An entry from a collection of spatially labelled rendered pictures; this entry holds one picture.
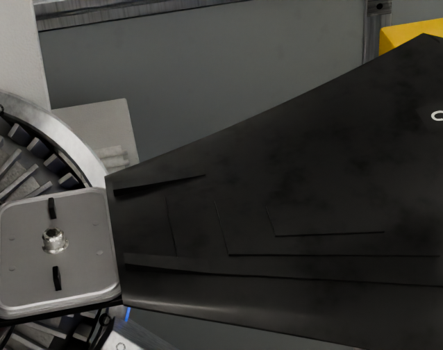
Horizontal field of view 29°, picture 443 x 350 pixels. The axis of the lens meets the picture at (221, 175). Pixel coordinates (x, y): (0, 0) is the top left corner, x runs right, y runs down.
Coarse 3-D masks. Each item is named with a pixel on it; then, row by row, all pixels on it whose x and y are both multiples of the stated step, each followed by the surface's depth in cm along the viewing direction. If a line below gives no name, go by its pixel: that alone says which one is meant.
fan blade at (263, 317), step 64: (384, 64) 52; (256, 128) 50; (320, 128) 49; (384, 128) 49; (128, 192) 47; (192, 192) 46; (256, 192) 46; (320, 192) 46; (384, 192) 45; (128, 256) 42; (192, 256) 43; (256, 256) 43; (320, 256) 43; (384, 256) 43; (256, 320) 41; (320, 320) 41; (384, 320) 41
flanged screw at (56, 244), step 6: (48, 228) 45; (54, 228) 45; (60, 228) 45; (42, 234) 44; (48, 234) 45; (54, 234) 45; (60, 234) 44; (48, 240) 44; (54, 240) 44; (60, 240) 44; (66, 240) 45; (42, 246) 45; (48, 246) 44; (54, 246) 44; (60, 246) 44; (66, 246) 45; (48, 252) 44; (54, 252) 44; (60, 252) 44
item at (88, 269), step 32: (64, 192) 48; (96, 192) 48; (0, 224) 47; (32, 224) 46; (64, 224) 46; (96, 224) 46; (0, 256) 45; (32, 256) 44; (64, 256) 44; (96, 256) 44; (0, 288) 43; (32, 288) 43; (64, 288) 42; (96, 288) 42
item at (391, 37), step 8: (400, 24) 85; (408, 24) 85; (416, 24) 85; (424, 24) 84; (432, 24) 84; (440, 24) 84; (384, 32) 84; (392, 32) 84; (400, 32) 84; (408, 32) 83; (416, 32) 83; (424, 32) 83; (432, 32) 83; (440, 32) 83; (384, 40) 84; (392, 40) 82; (400, 40) 82; (384, 48) 84; (392, 48) 82
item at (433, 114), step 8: (432, 104) 50; (440, 104) 49; (424, 112) 49; (432, 112) 49; (440, 112) 49; (424, 120) 49; (432, 120) 49; (440, 120) 49; (432, 128) 48; (440, 128) 48
